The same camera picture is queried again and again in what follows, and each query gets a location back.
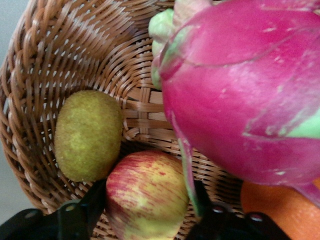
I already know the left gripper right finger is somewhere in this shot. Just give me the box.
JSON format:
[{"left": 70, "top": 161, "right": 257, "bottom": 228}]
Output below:
[{"left": 193, "top": 180, "right": 292, "bottom": 240}]

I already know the orange fruit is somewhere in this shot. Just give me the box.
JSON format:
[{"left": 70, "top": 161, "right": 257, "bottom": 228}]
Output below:
[{"left": 240, "top": 177, "right": 320, "bottom": 240}]

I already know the brown wicker basket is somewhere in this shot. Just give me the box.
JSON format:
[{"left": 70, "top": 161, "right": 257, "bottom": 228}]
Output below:
[{"left": 0, "top": 0, "right": 251, "bottom": 240}]

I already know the red yellow apple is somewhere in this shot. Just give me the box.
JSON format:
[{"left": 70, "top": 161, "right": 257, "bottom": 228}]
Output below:
[{"left": 105, "top": 149, "right": 190, "bottom": 240}]

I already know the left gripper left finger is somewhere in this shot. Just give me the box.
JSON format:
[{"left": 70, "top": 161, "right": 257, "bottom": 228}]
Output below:
[{"left": 0, "top": 179, "right": 107, "bottom": 240}]

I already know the pink dragon fruit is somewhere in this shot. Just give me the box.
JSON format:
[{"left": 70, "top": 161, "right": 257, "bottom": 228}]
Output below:
[{"left": 148, "top": 0, "right": 320, "bottom": 217}]

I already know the brown green kiwi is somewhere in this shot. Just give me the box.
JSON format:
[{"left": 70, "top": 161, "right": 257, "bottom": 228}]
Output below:
[{"left": 54, "top": 89, "right": 124, "bottom": 183}]

